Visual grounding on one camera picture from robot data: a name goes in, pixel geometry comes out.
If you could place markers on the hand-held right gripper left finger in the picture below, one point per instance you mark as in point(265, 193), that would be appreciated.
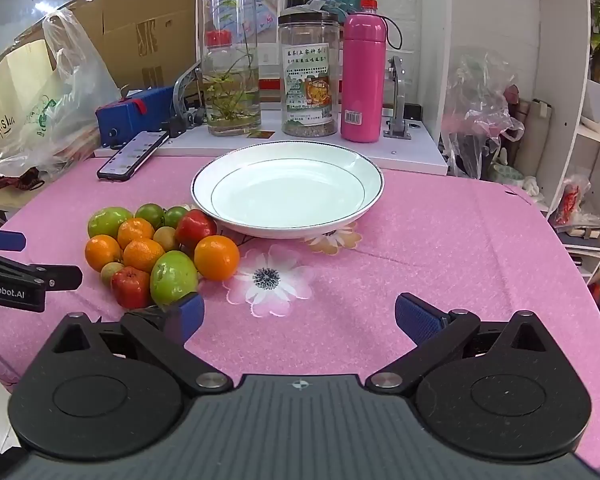
point(187, 314)

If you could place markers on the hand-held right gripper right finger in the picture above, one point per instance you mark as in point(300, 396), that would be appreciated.
point(419, 317)

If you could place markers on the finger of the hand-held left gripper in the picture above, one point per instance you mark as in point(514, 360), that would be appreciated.
point(2, 240)
point(55, 276)

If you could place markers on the large green apple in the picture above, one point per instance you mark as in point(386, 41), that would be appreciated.
point(173, 276)

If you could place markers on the orange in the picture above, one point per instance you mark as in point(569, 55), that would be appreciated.
point(216, 257)
point(135, 232)
point(102, 252)
point(142, 255)

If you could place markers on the small yellow-green fruit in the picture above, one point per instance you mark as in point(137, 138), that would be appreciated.
point(165, 238)
point(110, 273)

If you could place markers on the red apple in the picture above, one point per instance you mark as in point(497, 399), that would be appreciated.
point(195, 228)
point(130, 287)

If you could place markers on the small green apple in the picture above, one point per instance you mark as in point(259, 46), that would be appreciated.
point(109, 221)

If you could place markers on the green tomato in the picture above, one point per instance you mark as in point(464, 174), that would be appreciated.
point(150, 214)
point(175, 215)

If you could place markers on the white ceramic plate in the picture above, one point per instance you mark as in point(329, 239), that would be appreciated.
point(287, 190)

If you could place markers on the dark red cloth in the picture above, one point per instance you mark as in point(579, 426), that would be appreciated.
point(5, 182)

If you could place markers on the pink floral tablecloth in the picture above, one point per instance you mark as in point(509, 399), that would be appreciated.
point(455, 260)

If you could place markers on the black smartphone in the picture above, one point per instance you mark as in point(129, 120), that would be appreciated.
point(130, 156)

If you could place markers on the yellow paper bag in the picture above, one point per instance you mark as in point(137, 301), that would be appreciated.
point(10, 85)

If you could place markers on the white base board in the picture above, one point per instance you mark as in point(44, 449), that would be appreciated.
point(420, 157)

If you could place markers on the blue box device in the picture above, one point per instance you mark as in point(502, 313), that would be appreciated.
point(125, 115)

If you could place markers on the clear printed plastic bag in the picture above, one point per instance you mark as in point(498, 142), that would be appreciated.
point(75, 75)

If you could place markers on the red printed plastic bag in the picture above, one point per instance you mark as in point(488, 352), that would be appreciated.
point(570, 200)

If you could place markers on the small brown card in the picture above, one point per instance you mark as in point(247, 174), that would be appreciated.
point(261, 134)

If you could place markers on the glass vase with plant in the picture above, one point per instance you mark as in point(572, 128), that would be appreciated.
point(230, 105)

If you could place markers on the crumpled clear plastic bag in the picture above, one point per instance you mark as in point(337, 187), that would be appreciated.
point(475, 110)

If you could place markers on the pink thermos bottle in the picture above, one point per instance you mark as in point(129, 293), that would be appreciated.
point(362, 85)

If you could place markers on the labelled clear plastic jar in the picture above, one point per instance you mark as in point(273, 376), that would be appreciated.
point(307, 85)

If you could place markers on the brown cardboard box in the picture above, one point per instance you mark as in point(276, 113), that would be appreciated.
point(130, 10)

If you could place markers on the white shelf unit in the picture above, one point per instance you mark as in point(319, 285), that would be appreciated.
point(565, 60)

